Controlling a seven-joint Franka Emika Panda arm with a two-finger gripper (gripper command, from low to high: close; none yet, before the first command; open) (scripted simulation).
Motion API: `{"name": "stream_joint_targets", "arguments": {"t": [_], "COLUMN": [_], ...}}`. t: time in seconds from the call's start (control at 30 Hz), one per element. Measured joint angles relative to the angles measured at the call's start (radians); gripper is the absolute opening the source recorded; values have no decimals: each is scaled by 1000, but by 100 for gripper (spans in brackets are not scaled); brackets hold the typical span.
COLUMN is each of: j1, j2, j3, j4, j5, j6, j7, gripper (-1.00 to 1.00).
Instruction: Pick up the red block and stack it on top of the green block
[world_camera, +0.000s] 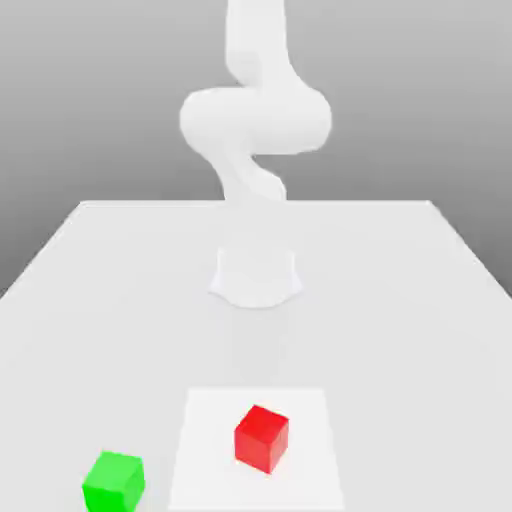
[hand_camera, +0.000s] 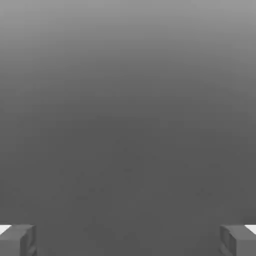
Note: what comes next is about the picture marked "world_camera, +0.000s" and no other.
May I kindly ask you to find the small red cube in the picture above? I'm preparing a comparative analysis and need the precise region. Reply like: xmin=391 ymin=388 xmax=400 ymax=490
xmin=233 ymin=404 xmax=290 ymax=476

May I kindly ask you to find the small green cube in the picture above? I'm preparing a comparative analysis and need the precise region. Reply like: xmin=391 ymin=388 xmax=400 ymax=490
xmin=81 ymin=450 xmax=146 ymax=512

